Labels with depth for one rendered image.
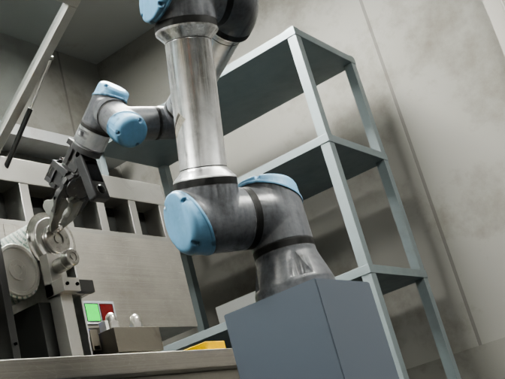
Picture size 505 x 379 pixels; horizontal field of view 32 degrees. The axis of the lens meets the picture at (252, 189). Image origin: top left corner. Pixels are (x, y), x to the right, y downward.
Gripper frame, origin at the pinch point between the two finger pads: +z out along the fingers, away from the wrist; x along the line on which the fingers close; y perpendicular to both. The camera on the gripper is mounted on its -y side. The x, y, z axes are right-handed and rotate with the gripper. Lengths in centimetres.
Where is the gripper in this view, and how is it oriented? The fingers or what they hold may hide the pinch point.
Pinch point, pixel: (58, 228)
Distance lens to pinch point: 205.8
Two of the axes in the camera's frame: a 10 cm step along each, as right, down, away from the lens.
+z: -4.4, 8.8, 1.8
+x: -5.7, -1.1, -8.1
